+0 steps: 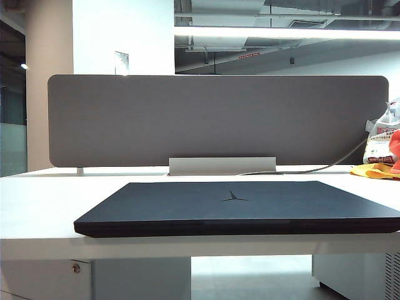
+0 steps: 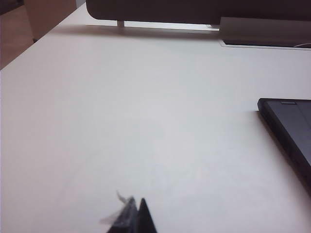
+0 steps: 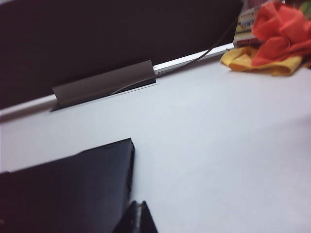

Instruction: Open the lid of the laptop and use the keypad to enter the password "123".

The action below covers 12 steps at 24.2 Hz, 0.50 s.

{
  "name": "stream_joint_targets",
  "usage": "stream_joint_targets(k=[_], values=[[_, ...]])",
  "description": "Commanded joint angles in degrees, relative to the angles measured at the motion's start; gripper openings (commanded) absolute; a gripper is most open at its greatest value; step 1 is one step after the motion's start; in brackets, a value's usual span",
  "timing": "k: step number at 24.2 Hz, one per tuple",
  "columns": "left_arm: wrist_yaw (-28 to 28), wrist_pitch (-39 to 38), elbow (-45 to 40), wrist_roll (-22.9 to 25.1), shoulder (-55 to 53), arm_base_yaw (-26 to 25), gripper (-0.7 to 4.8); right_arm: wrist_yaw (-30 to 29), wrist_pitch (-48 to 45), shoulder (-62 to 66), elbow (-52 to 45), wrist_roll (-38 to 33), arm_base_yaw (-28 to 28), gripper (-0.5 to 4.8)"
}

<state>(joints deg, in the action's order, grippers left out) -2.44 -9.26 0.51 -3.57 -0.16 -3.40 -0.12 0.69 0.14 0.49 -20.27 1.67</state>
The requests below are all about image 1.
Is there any black Lenovo laptop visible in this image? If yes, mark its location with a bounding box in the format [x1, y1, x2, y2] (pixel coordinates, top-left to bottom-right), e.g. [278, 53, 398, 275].
[73, 180, 400, 238]

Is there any silver cable tray flap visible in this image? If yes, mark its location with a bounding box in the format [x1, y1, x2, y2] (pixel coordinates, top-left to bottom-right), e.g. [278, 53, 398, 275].
[168, 157, 278, 174]

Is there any grey fabric desk partition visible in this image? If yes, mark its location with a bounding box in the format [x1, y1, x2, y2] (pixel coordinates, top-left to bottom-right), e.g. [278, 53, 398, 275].
[47, 74, 390, 168]

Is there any white printed plastic bag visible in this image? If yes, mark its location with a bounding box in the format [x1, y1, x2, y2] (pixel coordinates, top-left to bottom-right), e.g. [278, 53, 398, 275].
[364, 96, 400, 165]

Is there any grey power cable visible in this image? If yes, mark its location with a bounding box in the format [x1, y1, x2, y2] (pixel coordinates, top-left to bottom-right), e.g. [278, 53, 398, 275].
[240, 137, 369, 176]

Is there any silver wall plate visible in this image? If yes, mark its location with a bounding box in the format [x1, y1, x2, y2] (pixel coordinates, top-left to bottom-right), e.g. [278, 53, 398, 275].
[114, 51, 129, 76]

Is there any yellow cloth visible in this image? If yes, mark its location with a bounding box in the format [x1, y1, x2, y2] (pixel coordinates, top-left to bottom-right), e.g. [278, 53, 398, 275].
[349, 162, 400, 181]

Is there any orange-red cloth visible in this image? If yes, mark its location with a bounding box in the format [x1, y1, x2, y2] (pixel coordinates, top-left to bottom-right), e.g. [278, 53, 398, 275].
[389, 129, 400, 181]

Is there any long ceiling light strip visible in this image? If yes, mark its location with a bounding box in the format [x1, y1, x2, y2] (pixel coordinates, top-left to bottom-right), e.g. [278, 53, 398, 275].
[174, 25, 400, 39]

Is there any white cabinet with vent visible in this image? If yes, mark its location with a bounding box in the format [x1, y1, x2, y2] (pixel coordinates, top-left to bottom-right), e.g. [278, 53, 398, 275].
[311, 252, 400, 300]

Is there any white drawer cabinet with lock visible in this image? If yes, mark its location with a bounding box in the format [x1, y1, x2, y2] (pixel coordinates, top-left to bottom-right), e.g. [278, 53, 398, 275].
[0, 257, 192, 300]

